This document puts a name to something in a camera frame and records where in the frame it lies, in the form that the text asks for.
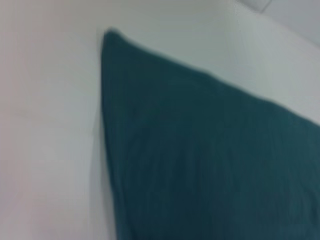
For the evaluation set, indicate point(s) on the teal blue t-shirt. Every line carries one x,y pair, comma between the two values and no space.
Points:
200,150

